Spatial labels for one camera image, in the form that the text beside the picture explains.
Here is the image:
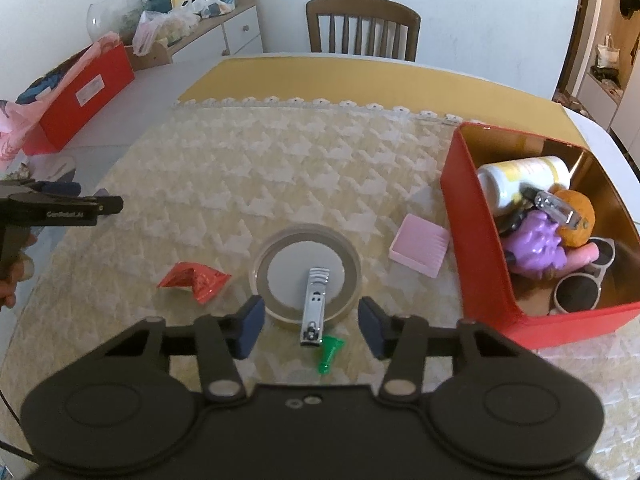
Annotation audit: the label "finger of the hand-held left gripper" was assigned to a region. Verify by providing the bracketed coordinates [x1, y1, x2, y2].
[94, 195, 124, 217]
[30, 180, 82, 199]

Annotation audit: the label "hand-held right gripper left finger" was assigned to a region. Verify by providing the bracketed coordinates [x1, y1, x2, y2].
[102, 294, 266, 399]

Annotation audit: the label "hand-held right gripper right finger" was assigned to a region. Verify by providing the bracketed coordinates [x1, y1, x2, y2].
[357, 296, 521, 399]

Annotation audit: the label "round gold-rimmed lid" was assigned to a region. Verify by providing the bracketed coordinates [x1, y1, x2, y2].
[248, 225, 362, 332]

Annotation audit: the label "red foil wrapper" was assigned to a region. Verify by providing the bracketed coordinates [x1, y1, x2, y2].
[157, 261, 233, 305]

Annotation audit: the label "pink box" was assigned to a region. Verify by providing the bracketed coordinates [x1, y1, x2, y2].
[389, 213, 451, 277]

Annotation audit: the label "red metal tin box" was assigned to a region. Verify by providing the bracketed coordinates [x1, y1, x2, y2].
[440, 121, 640, 350]

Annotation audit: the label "purple plush sheep toy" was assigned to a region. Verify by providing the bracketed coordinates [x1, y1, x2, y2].
[497, 207, 568, 277]

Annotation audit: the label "white sunglasses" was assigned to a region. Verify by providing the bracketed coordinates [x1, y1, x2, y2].
[547, 236, 618, 316]

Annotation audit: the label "white bottle with yellow label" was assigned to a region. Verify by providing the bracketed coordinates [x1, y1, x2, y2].
[476, 156, 572, 217]

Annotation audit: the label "black silver nail clipper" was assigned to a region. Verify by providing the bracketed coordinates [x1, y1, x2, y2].
[520, 186, 583, 228]

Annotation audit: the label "orange fruit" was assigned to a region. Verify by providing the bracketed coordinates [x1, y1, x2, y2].
[550, 189, 597, 248]

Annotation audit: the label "person's left hand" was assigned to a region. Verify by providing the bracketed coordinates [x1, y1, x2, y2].
[0, 232, 39, 310]

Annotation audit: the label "red storage box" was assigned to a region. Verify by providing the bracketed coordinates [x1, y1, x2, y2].
[22, 42, 136, 157]

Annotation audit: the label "dark blue cloth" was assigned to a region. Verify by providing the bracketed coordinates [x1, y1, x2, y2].
[17, 72, 68, 103]

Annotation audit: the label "cream patterned table mat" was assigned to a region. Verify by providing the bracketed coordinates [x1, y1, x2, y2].
[10, 97, 640, 480]

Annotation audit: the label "white plastic bag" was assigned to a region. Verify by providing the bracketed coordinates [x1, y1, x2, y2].
[132, 10, 201, 57]

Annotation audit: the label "white wooden side cabinet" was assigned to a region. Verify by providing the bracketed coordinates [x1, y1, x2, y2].
[132, 0, 264, 72]

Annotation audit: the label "yellow tablecloth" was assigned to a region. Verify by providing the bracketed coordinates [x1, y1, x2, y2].
[177, 55, 586, 148]

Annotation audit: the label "brown wooden chair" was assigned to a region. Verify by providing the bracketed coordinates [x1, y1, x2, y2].
[306, 0, 422, 62]

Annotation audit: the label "white tote bag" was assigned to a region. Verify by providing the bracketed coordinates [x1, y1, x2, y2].
[596, 34, 621, 68]

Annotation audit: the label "black cable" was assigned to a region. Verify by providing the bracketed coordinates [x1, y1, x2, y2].
[0, 375, 36, 461]

